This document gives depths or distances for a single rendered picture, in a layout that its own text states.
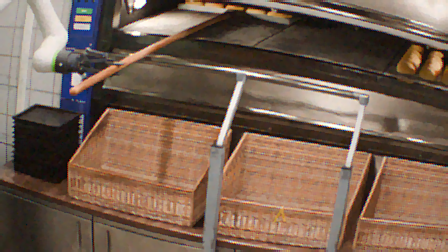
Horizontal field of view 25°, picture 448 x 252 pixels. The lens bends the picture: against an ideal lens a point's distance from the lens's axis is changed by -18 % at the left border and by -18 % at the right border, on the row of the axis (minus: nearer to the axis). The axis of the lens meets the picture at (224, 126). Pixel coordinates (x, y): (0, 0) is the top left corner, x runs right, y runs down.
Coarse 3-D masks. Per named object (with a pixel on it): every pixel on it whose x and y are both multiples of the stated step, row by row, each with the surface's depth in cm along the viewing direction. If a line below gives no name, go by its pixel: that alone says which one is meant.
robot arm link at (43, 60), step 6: (48, 42) 421; (54, 42) 422; (42, 48) 418; (48, 48) 419; (54, 48) 420; (36, 54) 417; (42, 54) 416; (48, 54) 416; (54, 54) 416; (36, 60) 417; (42, 60) 416; (48, 60) 415; (54, 60) 415; (36, 66) 417; (42, 66) 417; (48, 66) 416; (42, 72) 420; (54, 72) 418
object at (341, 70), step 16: (112, 32) 484; (128, 32) 484; (144, 32) 485; (192, 48) 474; (208, 48) 472; (224, 48) 470; (240, 48) 468; (256, 48) 470; (288, 64) 463; (304, 64) 461; (320, 64) 459; (336, 64) 460; (368, 80) 454; (384, 80) 451; (400, 80) 450; (432, 96) 445
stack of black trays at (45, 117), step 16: (32, 112) 480; (48, 112) 482; (64, 112) 484; (80, 112) 483; (16, 128) 466; (32, 128) 463; (48, 128) 460; (64, 128) 465; (16, 144) 469; (32, 144) 465; (48, 144) 461; (64, 144) 467; (80, 144) 486; (16, 160) 471; (32, 160) 467; (48, 160) 464; (64, 160) 471; (48, 176) 465; (64, 176) 473
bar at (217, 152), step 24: (216, 72) 433; (240, 72) 430; (240, 96) 429; (360, 96) 417; (360, 120) 414; (216, 144) 417; (216, 168) 417; (216, 192) 419; (216, 216) 423; (336, 216) 407; (216, 240) 428; (336, 240) 409
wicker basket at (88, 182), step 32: (96, 128) 475; (128, 128) 484; (160, 128) 481; (192, 128) 478; (96, 160) 481; (128, 160) 484; (160, 160) 481; (192, 160) 477; (224, 160) 472; (96, 192) 447; (128, 192) 466; (160, 192) 438; (192, 192) 434; (192, 224) 439
